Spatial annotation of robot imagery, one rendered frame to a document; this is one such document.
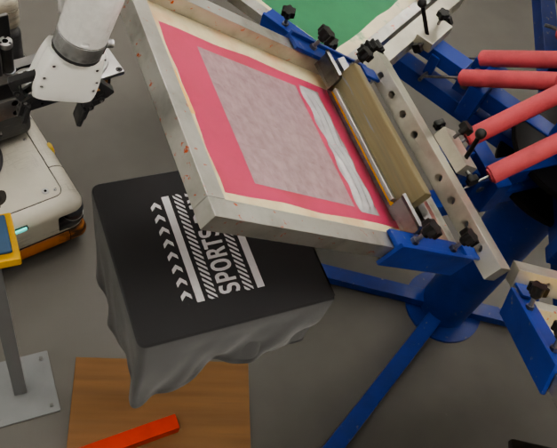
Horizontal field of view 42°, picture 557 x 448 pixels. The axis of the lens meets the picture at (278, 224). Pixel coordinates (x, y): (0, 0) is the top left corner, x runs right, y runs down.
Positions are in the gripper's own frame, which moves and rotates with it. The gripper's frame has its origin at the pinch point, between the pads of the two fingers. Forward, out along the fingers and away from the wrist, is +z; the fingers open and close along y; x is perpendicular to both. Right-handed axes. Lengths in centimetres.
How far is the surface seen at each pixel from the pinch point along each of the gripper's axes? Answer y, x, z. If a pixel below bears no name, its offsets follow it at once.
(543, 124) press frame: -149, -11, 3
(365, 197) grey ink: -65, 14, 4
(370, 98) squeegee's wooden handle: -74, -8, -3
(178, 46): -25.9, -14.4, -5.4
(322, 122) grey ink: -64, -7, 4
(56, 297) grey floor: -47, -42, 141
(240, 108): -36.6, -2.1, -2.6
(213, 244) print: -50, 1, 41
